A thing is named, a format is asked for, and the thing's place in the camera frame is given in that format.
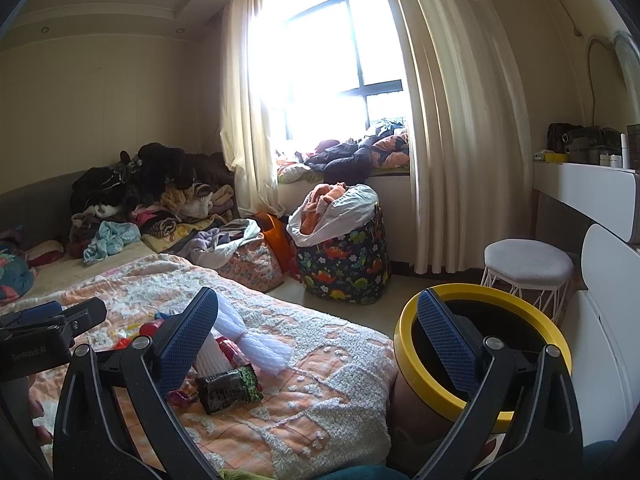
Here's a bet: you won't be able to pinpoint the orange bag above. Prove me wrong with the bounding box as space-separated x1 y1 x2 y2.
255 211 293 273

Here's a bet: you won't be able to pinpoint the white garment in basket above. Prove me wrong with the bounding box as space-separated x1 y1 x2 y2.
286 182 378 248

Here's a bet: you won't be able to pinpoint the cream curtain right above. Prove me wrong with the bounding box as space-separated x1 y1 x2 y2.
387 0 533 274

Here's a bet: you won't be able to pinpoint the white vanity desk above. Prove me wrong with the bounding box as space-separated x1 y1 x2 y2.
534 162 640 445

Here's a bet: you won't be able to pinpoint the floral pink fabric bag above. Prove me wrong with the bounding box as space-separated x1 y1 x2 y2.
174 218 284 294

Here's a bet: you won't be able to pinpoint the cream curtain left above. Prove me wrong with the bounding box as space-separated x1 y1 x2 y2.
220 0 284 217

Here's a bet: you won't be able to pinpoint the orange white patterned blanket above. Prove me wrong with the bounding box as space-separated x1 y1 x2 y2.
1 255 397 479

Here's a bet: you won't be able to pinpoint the white wire frame stool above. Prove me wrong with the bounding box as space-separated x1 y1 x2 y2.
480 238 574 323

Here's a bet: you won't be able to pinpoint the dinosaur print laundry basket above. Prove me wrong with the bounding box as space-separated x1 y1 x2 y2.
295 204 392 304

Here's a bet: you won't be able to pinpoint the cream curtain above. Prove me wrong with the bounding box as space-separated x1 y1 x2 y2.
220 0 284 217
387 0 533 274

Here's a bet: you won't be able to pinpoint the pile of clothes on bed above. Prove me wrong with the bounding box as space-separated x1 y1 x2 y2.
67 143 239 258

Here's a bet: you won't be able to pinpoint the dark green snack wrapper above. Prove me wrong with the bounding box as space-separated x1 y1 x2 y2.
196 364 264 415

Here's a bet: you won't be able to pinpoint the clothes on window sill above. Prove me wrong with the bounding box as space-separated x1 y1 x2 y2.
277 119 410 185

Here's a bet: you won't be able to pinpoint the dark bag on desk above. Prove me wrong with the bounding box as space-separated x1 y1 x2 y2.
547 122 622 165

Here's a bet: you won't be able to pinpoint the white plastic straw bundle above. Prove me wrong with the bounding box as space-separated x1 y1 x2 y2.
194 295 293 377

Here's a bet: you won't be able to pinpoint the light blue garment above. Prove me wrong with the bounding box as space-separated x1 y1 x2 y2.
82 221 141 264

